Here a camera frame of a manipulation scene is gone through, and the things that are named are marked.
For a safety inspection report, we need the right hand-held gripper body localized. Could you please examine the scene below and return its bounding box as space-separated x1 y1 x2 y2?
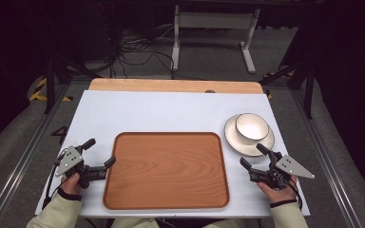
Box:
248 151 316 192

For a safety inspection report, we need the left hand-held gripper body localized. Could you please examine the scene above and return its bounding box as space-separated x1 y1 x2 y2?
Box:
55 145 108 190

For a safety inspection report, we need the white bowl with dark rim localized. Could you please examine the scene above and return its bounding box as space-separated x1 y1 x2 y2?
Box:
235 112 270 146

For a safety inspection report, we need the white plate with dark rim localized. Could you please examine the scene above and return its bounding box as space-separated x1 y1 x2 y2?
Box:
223 113 276 158

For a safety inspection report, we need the person's left hand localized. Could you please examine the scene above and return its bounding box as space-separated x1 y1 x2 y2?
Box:
60 172 84 196

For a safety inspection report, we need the person's right hand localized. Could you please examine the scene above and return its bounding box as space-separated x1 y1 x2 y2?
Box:
257 177 298 204

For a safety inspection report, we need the yellow black hazard tape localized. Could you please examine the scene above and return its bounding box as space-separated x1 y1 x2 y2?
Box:
263 71 296 100
28 77 74 103

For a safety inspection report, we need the brown wooden tray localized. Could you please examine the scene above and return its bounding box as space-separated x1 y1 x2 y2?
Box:
103 131 230 211

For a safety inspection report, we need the black tripod stand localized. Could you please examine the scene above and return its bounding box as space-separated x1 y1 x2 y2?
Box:
259 56 317 120
42 47 104 115

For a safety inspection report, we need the white table mat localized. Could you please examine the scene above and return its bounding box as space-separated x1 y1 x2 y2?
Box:
35 89 311 219

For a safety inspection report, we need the white metal stand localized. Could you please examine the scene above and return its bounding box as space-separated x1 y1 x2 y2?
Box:
170 4 261 74

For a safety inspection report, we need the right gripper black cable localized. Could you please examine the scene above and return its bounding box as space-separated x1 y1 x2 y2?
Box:
285 180 304 211

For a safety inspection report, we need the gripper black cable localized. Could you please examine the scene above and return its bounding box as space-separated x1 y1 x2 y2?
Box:
285 180 304 211
41 146 69 210

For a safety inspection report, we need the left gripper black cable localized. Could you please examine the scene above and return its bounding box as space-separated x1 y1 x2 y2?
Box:
41 146 69 210

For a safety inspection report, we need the aluminium floor rail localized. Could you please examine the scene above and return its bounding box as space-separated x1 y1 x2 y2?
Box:
289 88 364 228
0 84 72 228

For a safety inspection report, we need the tangle of black floor cables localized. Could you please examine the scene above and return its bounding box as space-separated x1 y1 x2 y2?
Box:
108 25 203 80

